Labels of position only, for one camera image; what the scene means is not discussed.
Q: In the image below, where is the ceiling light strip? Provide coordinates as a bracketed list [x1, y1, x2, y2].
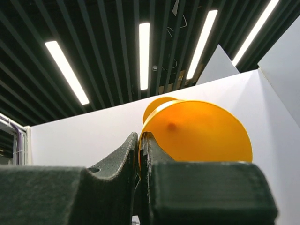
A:
[139, 22, 150, 90]
[45, 41, 90, 105]
[232, 0, 279, 66]
[186, 10, 218, 80]

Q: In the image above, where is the orange plastic wine glass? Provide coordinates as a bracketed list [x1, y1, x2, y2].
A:
[141, 97, 253, 163]

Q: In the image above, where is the ceiling light strip far right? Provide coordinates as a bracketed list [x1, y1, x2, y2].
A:
[232, 0, 279, 66]

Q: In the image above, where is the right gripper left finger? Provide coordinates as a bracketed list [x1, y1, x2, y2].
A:
[0, 132, 138, 225]

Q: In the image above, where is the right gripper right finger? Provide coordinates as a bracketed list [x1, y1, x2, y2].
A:
[140, 132, 278, 225]

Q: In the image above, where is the ceiling light strip middle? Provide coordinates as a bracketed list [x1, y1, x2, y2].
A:
[139, 22, 150, 90]

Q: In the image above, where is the ceiling light strip left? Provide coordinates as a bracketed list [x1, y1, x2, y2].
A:
[45, 41, 90, 105]

